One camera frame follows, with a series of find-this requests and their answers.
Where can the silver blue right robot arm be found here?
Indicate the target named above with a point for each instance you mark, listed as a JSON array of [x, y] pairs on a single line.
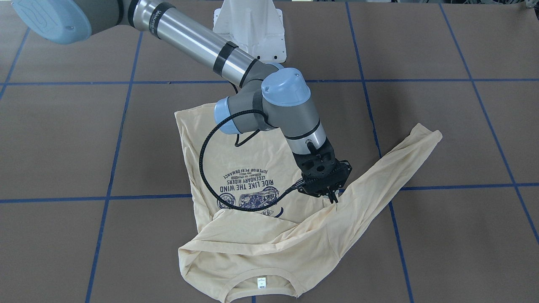
[[270, 97]]

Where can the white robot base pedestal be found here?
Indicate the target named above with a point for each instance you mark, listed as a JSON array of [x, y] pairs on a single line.
[[256, 26]]

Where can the cream long-sleeve graphic shirt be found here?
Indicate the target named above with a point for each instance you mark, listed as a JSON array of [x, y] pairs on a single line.
[[289, 248]]

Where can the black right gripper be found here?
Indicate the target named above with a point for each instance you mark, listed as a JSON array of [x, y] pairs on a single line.
[[342, 167]]

